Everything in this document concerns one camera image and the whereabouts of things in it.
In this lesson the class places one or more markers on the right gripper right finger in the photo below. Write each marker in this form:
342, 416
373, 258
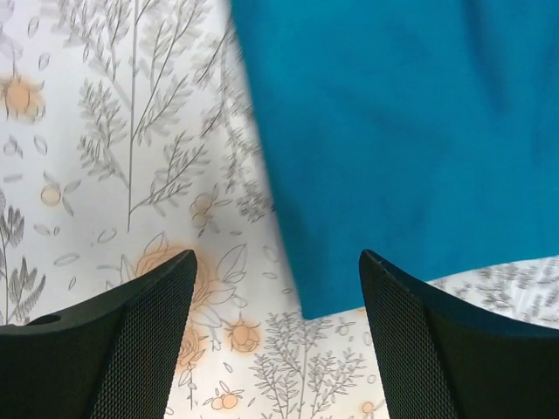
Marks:
440, 357

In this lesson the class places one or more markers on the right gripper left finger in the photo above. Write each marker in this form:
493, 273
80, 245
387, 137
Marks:
111, 356

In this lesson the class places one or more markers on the blue t shirt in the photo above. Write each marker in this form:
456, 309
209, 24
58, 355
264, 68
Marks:
425, 131

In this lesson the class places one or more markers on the floral table mat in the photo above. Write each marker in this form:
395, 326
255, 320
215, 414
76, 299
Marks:
128, 135

